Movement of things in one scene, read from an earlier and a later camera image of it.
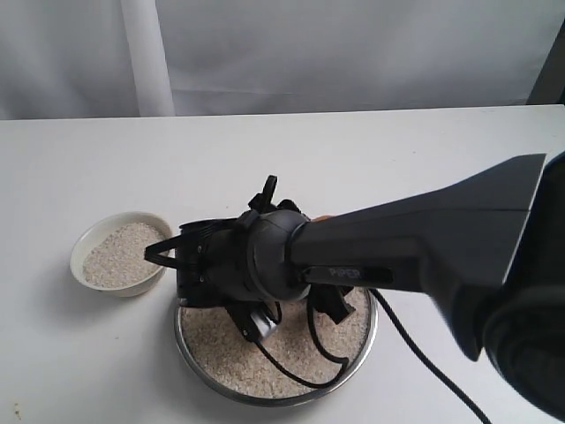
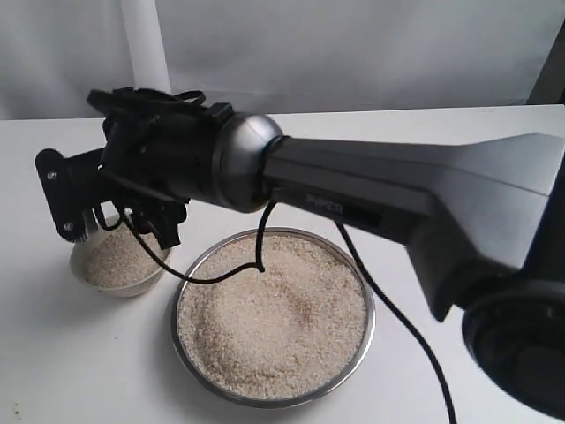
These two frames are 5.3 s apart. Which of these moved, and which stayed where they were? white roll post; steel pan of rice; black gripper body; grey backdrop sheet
Moved: black gripper body
Stayed: steel pan of rice; grey backdrop sheet; white roll post
